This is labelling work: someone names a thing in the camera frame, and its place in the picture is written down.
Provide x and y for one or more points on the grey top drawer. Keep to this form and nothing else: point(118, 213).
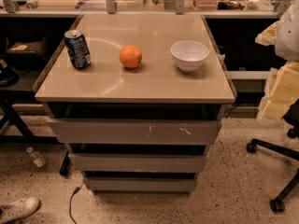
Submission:
point(135, 132)

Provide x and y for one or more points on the blue soda can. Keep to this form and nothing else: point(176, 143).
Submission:
point(77, 49)

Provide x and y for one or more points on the white sneaker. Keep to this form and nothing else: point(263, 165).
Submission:
point(20, 209)

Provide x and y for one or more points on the clear plastic bottle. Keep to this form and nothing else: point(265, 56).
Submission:
point(36, 157)

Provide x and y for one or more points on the orange fruit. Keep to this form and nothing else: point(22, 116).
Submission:
point(130, 56)

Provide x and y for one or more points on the white bowl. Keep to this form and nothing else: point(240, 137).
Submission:
point(189, 55)

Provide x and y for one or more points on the grey bottom drawer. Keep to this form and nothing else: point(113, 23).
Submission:
point(140, 184)

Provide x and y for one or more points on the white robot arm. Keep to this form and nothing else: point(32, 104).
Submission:
point(287, 37)

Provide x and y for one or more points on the grey drawer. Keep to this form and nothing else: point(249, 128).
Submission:
point(135, 132)
point(140, 184)
point(137, 163)

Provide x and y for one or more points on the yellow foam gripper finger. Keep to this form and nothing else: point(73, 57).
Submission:
point(268, 36)
point(281, 91)

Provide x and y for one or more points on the grey drawer cabinet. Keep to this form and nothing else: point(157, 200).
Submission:
point(155, 90)

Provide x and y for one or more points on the black table frame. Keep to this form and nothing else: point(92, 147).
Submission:
point(7, 100)

